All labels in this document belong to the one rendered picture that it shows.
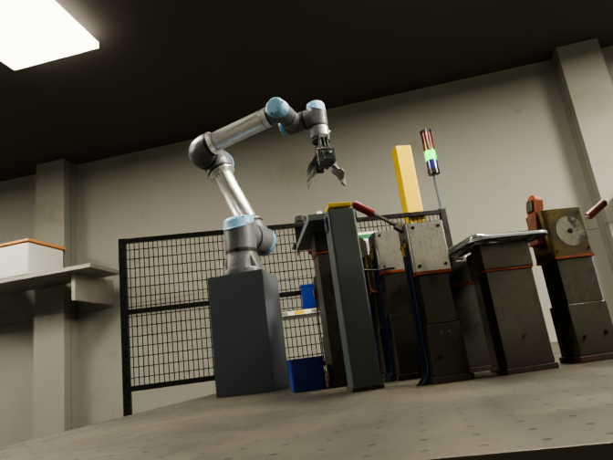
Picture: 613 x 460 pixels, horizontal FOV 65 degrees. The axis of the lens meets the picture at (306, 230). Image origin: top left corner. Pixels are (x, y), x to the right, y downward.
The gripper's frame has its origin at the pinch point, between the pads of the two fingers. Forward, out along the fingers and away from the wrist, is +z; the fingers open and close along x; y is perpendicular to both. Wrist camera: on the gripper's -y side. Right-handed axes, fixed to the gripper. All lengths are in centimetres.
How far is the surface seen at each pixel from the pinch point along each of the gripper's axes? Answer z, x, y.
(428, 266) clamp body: 45, 3, 69
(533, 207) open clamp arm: 33, 34, 68
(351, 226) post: 31, -10, 58
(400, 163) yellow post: -47, 74, -95
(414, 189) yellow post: -30, 80, -94
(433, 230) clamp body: 37, 6, 69
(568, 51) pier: -141, 238, -116
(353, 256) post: 39, -11, 58
